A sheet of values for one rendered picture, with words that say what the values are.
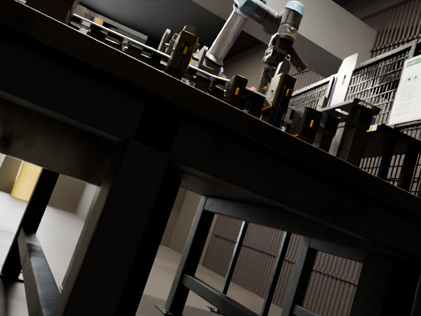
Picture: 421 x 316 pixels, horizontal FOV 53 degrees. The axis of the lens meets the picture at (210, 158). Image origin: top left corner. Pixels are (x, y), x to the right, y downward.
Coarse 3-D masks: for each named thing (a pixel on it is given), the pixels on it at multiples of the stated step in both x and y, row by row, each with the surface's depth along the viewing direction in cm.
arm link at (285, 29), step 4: (284, 24) 166; (280, 28) 167; (284, 28) 165; (288, 28) 165; (292, 28) 164; (280, 32) 166; (284, 32) 165; (288, 32) 165; (292, 32) 165; (296, 32) 167; (292, 36) 165
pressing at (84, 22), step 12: (24, 0) 139; (72, 24) 146; (84, 24) 143; (96, 24) 138; (108, 36) 146; (120, 36) 143; (120, 48) 154; (144, 48) 146; (144, 60) 158; (168, 60) 150; (192, 72) 154; (204, 72) 148; (216, 84) 158; (216, 96) 169; (252, 96) 157; (264, 96) 151; (288, 108) 158; (288, 120) 172
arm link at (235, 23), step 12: (264, 0) 206; (240, 12) 208; (228, 24) 212; (240, 24) 211; (228, 36) 213; (216, 48) 216; (228, 48) 217; (204, 60) 218; (216, 60) 217; (216, 72) 220
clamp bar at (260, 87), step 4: (264, 68) 182; (268, 68) 179; (264, 72) 181; (260, 76) 182; (260, 80) 181; (264, 80) 182; (260, 84) 179; (264, 84) 181; (260, 88) 179; (260, 92) 180; (264, 92) 179
